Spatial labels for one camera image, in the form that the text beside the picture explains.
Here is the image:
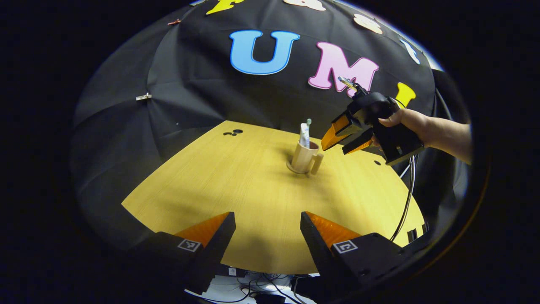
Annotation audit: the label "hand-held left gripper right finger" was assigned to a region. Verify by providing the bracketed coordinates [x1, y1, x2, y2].
[300, 211, 422, 302]

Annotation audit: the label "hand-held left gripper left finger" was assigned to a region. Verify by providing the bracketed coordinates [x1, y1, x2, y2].
[139, 211, 237, 296]

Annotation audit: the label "wooden desktop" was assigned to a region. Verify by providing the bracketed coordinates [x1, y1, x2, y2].
[121, 120, 426, 275]

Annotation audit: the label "black cable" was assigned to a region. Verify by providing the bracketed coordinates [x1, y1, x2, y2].
[389, 154, 417, 242]

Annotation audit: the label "round brown coaster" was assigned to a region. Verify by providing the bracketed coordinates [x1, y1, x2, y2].
[286, 160, 313, 175]

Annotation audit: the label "black backdrop cloth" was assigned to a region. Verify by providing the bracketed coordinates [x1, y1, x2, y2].
[70, 0, 471, 254]

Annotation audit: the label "beige cup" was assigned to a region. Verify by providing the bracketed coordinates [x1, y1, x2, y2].
[291, 141, 324, 176]

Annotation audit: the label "tangled black cables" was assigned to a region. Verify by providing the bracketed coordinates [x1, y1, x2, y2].
[198, 272, 308, 304]

